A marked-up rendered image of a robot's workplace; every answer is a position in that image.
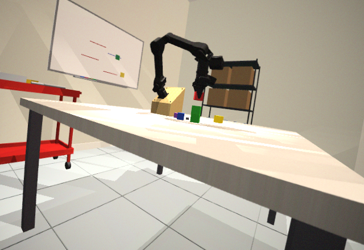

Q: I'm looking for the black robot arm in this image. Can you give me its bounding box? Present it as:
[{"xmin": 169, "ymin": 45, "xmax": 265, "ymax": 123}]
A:
[{"xmin": 150, "ymin": 33, "xmax": 224, "ymax": 99}]

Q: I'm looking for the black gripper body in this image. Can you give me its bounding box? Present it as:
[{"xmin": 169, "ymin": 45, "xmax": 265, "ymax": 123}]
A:
[{"xmin": 192, "ymin": 68, "xmax": 211, "ymax": 86}]

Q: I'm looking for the blue block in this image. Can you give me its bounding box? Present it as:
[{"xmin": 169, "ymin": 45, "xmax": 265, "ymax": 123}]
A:
[{"xmin": 177, "ymin": 112, "xmax": 184, "ymax": 120}]

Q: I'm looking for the green block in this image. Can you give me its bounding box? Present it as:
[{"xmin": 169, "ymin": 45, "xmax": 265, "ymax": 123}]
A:
[
  {"xmin": 191, "ymin": 105, "xmax": 201, "ymax": 115},
  {"xmin": 190, "ymin": 114, "xmax": 200, "ymax": 123}
]

